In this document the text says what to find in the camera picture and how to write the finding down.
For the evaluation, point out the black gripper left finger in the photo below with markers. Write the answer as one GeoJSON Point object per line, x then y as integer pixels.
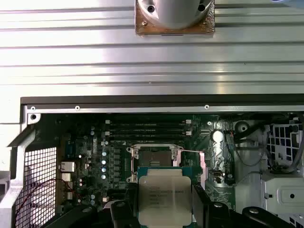
{"type": "Point", "coordinates": [121, 216]}

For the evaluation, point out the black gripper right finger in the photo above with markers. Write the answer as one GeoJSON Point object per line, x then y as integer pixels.
{"type": "Point", "coordinates": [198, 209]}

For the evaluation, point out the silver CPU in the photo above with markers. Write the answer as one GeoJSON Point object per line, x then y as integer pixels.
{"type": "Point", "coordinates": [164, 197]}

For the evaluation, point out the metal socket cover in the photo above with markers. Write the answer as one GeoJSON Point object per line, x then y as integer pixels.
{"type": "Point", "coordinates": [203, 171]}

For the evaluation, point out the CPU socket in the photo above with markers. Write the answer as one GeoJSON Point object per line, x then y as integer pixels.
{"type": "Point", "coordinates": [154, 156]}

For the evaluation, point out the tall silver capacitor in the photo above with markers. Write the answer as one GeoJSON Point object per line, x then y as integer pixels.
{"type": "Point", "coordinates": [103, 162]}
{"type": "Point", "coordinates": [103, 177]}
{"type": "Point", "coordinates": [103, 170]}
{"type": "Point", "coordinates": [104, 154]}

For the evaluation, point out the green motherboard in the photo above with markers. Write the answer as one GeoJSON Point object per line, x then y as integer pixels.
{"type": "Point", "coordinates": [194, 137]}

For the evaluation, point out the silver metal port block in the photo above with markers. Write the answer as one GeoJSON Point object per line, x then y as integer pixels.
{"type": "Point", "coordinates": [67, 166]}

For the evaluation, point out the silver coin battery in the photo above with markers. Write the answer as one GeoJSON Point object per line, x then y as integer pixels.
{"type": "Point", "coordinates": [218, 137]}

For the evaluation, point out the silver metal drive cage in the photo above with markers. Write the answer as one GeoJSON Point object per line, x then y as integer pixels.
{"type": "Point", "coordinates": [273, 190]}

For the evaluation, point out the blue port connector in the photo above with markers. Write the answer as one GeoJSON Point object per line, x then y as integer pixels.
{"type": "Point", "coordinates": [71, 149]}

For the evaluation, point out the black PC case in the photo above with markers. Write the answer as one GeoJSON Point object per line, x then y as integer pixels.
{"type": "Point", "coordinates": [142, 99]}

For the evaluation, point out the brown square base plate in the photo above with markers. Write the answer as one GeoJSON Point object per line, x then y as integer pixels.
{"type": "Point", "coordinates": [175, 32]}

